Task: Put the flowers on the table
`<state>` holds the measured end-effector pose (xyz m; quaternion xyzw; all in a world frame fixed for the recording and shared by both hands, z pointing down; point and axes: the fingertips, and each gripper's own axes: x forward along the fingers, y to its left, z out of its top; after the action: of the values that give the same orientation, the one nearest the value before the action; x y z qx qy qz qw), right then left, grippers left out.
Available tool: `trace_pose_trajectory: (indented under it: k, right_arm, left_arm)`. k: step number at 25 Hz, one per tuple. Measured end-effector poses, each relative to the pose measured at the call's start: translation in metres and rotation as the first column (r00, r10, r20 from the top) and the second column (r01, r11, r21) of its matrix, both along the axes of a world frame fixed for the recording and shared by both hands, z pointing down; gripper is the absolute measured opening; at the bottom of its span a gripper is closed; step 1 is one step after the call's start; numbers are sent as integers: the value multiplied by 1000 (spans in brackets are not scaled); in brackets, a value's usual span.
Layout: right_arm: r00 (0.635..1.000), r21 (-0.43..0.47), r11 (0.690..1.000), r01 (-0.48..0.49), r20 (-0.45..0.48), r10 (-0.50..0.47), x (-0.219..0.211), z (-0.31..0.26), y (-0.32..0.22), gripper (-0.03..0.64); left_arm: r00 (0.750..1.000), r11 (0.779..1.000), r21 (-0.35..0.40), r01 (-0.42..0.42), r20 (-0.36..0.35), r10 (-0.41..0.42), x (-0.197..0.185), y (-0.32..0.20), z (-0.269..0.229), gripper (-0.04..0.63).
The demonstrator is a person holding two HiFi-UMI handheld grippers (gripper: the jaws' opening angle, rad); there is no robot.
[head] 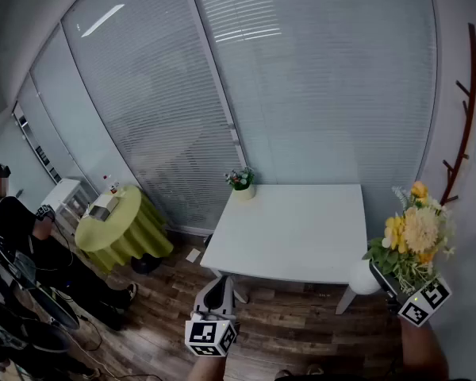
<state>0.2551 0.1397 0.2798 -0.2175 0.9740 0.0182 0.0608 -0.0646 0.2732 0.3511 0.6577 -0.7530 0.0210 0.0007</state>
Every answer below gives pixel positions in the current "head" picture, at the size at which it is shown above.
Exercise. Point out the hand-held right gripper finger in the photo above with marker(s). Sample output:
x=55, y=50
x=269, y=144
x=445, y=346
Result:
x=385, y=278

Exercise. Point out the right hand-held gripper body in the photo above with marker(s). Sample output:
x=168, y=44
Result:
x=424, y=302

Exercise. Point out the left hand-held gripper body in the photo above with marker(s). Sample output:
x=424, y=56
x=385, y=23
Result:
x=206, y=332

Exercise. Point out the yellow flowers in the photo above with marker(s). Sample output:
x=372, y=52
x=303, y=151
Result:
x=418, y=228

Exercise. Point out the person's left forearm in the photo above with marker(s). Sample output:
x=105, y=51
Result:
x=206, y=369

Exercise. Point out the person's right forearm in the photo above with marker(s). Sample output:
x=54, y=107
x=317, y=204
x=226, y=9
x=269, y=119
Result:
x=422, y=351

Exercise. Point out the white paper sheet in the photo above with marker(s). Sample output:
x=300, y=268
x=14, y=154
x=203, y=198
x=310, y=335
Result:
x=193, y=255

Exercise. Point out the person's left shoe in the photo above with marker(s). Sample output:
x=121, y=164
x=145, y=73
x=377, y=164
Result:
x=283, y=374

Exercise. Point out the person's shoe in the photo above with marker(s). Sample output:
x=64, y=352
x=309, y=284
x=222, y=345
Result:
x=314, y=370
x=283, y=374

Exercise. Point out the person's right shoe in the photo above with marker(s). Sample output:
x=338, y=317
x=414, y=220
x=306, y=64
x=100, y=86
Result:
x=314, y=370

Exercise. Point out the round table green tablecloth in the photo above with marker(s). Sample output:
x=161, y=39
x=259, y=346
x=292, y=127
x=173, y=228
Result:
x=115, y=228

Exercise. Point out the small flower plant cream pot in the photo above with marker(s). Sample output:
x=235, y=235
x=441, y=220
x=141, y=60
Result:
x=242, y=183

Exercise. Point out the beige tissue box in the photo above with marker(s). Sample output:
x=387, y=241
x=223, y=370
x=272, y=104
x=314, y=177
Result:
x=102, y=206

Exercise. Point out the brown branch coat rack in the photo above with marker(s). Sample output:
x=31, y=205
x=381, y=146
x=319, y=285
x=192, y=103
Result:
x=466, y=125

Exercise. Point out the black round chair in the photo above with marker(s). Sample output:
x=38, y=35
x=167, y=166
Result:
x=24, y=332

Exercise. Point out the white side table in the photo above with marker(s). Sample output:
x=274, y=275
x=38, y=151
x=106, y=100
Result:
x=61, y=191

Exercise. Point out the wall shelf with items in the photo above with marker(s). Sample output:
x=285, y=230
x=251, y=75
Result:
x=35, y=145

